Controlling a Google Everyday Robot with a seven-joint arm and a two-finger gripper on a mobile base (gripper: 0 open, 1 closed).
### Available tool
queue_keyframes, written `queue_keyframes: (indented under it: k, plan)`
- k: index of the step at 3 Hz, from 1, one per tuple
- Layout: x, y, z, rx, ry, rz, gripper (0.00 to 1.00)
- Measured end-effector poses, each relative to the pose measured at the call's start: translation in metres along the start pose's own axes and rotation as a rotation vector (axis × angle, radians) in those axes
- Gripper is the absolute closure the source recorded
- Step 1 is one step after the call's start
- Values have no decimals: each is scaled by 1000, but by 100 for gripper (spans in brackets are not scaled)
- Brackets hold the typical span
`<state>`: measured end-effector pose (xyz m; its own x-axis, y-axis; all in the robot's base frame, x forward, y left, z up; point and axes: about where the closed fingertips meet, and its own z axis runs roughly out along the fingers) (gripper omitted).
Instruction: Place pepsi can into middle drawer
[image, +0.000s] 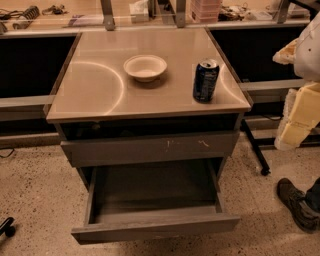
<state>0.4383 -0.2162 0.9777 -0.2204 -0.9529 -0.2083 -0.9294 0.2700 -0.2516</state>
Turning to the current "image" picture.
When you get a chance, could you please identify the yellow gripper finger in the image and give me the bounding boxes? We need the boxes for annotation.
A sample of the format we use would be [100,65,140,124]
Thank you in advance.
[272,39,297,65]
[274,82,320,151]

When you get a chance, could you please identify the dark brown shoe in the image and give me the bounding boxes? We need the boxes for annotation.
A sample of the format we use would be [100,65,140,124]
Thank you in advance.
[276,178,320,233]

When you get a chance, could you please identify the black coiled tool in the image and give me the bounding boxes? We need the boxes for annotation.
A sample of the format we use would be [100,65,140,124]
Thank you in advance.
[22,6,40,20]

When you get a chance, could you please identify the blue pepsi can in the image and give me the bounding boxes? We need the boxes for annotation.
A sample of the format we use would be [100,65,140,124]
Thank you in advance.
[193,59,220,103]

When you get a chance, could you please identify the open grey middle drawer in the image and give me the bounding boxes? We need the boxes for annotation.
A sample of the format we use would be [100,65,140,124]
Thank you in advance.
[71,160,240,244]

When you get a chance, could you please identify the pink stacked plastic containers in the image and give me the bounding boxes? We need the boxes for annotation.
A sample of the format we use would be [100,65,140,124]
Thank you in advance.
[190,0,221,23]

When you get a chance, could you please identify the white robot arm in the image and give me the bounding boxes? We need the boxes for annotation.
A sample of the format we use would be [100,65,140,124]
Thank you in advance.
[272,13,320,150]

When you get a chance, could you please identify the white tissue box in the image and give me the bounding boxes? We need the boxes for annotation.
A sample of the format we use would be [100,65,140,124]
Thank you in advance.
[129,0,149,23]

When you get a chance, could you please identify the grey drawer cabinet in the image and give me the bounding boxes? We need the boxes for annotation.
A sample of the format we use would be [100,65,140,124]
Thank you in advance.
[47,28,250,183]

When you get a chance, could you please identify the black floor cable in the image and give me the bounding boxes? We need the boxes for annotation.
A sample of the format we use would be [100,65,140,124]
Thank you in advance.
[0,147,16,160]

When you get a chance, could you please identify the black table leg frame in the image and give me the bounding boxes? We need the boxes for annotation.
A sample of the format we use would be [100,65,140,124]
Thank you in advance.
[240,119,320,176]

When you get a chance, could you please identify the white paper bowl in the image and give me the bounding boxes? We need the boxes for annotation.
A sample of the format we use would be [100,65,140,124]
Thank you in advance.
[123,55,167,82]

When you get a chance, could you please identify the black chair caster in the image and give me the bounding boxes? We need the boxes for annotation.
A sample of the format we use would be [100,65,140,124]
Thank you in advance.
[0,217,16,237]

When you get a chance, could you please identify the closed grey top drawer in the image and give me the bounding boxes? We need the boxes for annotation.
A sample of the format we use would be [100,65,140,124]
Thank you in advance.
[61,131,239,168]

